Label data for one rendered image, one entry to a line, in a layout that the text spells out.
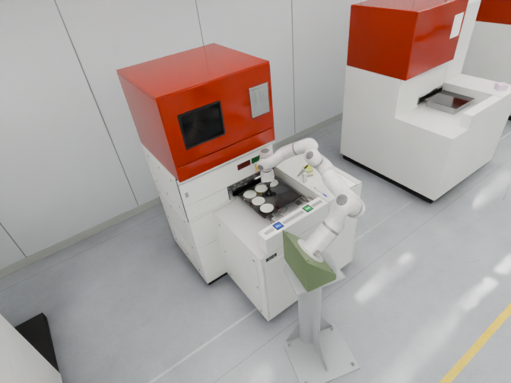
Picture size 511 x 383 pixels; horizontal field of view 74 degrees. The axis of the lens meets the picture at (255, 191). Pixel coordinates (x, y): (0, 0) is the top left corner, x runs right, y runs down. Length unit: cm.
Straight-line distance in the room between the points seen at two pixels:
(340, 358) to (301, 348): 28
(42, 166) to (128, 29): 148
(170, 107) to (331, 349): 204
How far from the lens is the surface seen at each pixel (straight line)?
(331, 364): 276
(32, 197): 384
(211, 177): 246
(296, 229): 229
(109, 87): 357
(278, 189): 262
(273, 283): 251
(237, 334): 290
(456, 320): 317
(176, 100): 208
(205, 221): 265
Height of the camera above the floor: 251
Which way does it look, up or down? 38 degrees down
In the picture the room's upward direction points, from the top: 7 degrees counter-clockwise
